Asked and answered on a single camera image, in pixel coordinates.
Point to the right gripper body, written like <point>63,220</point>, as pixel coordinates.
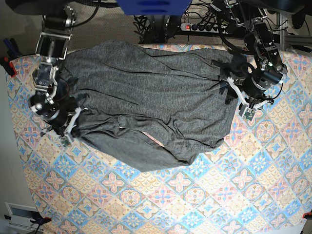
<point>61,123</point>

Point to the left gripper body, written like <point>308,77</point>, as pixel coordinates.
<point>251,95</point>

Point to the grey t-shirt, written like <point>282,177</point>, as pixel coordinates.
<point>149,108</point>

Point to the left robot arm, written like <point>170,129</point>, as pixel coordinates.
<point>259,41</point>

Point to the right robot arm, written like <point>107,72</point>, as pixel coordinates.
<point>51,101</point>

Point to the patterned tablecloth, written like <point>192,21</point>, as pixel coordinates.
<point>258,180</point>

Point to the red black clamp lower left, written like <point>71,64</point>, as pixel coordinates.
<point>26,221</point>

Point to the red black clamp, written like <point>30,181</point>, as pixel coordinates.
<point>8,66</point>
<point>26,221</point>

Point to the red black clamp upper left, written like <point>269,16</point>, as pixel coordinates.
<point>8,66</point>

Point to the red clamp lower right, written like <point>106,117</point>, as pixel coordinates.
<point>307,216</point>

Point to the aluminium frame post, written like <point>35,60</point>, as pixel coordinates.
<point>290,36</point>

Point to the white wall vent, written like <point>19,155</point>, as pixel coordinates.
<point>21,212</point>

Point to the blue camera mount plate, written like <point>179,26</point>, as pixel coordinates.
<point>154,7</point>

